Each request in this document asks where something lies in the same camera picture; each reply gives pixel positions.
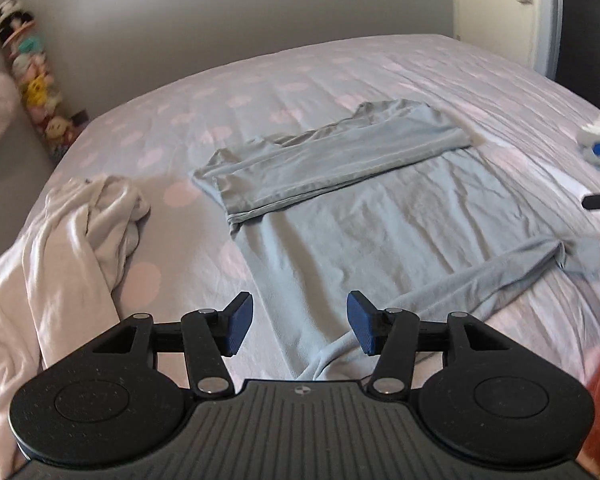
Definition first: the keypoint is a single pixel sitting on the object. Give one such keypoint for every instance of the black wardrobe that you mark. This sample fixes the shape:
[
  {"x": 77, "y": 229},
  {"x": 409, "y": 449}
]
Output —
[{"x": 590, "y": 30}]

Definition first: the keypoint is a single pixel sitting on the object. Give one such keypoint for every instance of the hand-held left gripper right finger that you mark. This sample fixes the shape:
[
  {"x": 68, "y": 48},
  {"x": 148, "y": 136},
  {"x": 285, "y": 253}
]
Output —
[{"x": 362, "y": 325}]

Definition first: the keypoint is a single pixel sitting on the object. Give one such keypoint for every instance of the bed with polka dot sheet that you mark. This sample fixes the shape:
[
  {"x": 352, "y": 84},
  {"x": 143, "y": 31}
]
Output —
[{"x": 280, "y": 90}]

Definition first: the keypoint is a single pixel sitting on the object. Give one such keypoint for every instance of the white door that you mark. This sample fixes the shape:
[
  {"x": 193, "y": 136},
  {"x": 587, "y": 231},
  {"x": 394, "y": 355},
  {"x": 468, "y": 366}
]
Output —
[{"x": 530, "y": 30}]

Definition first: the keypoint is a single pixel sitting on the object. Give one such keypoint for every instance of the cream white garment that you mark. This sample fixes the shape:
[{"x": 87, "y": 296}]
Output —
[{"x": 80, "y": 240}]

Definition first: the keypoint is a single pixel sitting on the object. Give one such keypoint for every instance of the stack of plush toys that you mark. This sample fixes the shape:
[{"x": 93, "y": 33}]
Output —
[{"x": 35, "y": 85}]

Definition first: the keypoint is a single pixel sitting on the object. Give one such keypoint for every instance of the light blue shirt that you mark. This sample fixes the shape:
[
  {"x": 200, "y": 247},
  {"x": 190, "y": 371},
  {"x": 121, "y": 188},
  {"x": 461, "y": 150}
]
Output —
[{"x": 355, "y": 220}]

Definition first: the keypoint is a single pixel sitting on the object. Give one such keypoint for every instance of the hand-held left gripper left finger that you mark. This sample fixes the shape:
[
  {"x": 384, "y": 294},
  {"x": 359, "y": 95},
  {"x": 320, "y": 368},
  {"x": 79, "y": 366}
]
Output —
[{"x": 237, "y": 325}]

